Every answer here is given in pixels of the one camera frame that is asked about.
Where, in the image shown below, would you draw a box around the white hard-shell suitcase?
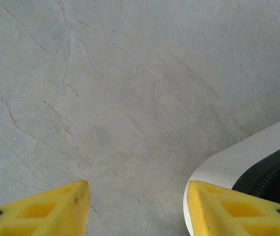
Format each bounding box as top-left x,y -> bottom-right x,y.
183,113 -> 280,236

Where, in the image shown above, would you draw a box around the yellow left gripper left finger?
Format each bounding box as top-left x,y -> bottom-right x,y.
0,180 -> 91,236

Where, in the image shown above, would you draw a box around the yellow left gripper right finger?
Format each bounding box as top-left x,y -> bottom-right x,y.
188,181 -> 280,236

